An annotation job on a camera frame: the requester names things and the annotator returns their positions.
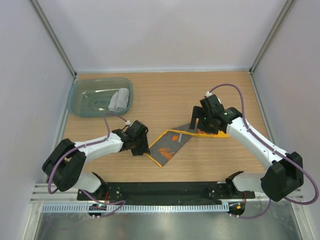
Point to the teal plastic container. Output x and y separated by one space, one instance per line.
91 97

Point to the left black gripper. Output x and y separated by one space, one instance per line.
144 148

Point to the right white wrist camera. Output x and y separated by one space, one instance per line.
212 96

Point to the grey panda towel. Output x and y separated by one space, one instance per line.
119 101

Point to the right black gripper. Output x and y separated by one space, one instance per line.
198 112

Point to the grey orange towel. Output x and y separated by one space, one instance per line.
165 147

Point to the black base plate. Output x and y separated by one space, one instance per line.
216 190

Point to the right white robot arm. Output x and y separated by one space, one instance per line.
283 174

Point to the aluminium rail frame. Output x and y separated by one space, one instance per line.
174 51

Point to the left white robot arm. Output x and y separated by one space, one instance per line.
64 166

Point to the white slotted cable duct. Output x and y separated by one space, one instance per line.
90 208

